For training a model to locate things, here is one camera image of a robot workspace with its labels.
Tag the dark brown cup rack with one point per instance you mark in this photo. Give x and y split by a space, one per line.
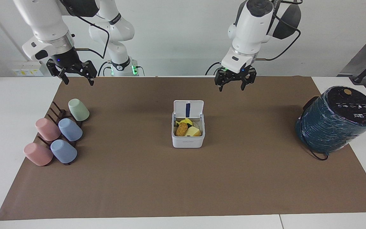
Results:
58 113

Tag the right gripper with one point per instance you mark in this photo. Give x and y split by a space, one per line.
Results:
67 60

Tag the round appliance wrapped in teal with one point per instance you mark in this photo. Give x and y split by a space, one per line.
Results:
335 124

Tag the yellow foam block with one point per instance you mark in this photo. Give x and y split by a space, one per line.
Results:
193 131

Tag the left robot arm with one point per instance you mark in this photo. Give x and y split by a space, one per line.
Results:
249 28

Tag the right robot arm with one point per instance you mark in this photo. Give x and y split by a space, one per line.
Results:
48 19

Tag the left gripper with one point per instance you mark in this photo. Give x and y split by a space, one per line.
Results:
238 74

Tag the small white trash can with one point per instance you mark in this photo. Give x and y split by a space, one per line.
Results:
187 140

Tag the brown crumbed nugget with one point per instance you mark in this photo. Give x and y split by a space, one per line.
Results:
181 129

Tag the pink cup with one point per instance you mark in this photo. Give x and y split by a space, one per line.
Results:
38 154
47 129

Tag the green cup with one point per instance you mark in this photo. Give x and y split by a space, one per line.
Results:
78 109

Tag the yellow crumpled wrapper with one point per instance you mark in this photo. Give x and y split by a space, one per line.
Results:
186 121

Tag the white wall socket strip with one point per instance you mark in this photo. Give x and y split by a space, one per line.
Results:
27 70

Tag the blue cup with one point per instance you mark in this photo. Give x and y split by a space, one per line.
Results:
70 129
63 151

